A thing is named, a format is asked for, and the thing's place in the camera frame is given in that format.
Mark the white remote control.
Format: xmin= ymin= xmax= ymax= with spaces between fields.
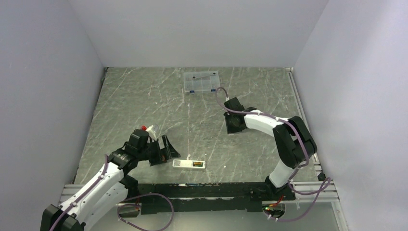
xmin=172 ymin=159 xmax=206 ymax=169

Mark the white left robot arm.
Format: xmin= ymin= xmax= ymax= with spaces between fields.
xmin=40 ymin=127 xmax=181 ymax=231

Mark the gold green AAA battery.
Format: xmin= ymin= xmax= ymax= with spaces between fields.
xmin=193 ymin=162 xmax=203 ymax=167

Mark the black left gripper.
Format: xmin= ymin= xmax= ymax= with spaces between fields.
xmin=137 ymin=134 xmax=180 ymax=166

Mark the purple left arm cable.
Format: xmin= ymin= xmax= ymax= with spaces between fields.
xmin=48 ymin=154 xmax=175 ymax=231

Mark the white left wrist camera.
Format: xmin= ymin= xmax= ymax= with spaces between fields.
xmin=141 ymin=125 xmax=159 ymax=141

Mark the clear plastic organizer box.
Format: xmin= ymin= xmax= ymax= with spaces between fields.
xmin=182 ymin=71 xmax=220 ymax=94

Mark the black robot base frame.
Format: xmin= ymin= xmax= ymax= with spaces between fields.
xmin=120 ymin=176 xmax=295 ymax=215

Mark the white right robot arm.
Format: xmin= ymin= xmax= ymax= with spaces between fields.
xmin=223 ymin=97 xmax=318 ymax=200

